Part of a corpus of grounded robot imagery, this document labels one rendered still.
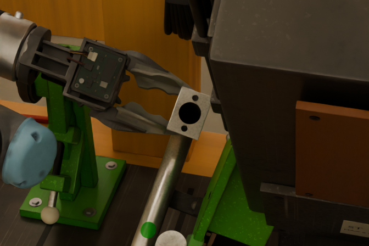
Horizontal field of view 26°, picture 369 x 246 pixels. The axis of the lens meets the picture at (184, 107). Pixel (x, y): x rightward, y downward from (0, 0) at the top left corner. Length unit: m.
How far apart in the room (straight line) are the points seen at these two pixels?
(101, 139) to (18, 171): 0.58
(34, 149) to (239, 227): 0.25
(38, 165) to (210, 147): 0.57
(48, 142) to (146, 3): 0.39
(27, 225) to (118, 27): 0.34
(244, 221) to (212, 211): 0.04
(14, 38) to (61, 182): 0.32
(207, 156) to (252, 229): 0.48
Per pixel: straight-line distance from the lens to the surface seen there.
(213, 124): 2.86
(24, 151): 0.88
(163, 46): 1.25
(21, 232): 1.27
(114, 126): 0.97
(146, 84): 0.97
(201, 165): 1.38
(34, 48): 0.92
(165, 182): 1.08
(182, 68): 1.27
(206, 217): 0.92
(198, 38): 0.63
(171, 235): 0.98
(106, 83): 0.91
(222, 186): 0.88
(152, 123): 0.92
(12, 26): 0.95
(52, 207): 1.22
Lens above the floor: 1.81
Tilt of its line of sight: 38 degrees down
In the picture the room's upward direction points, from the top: straight up
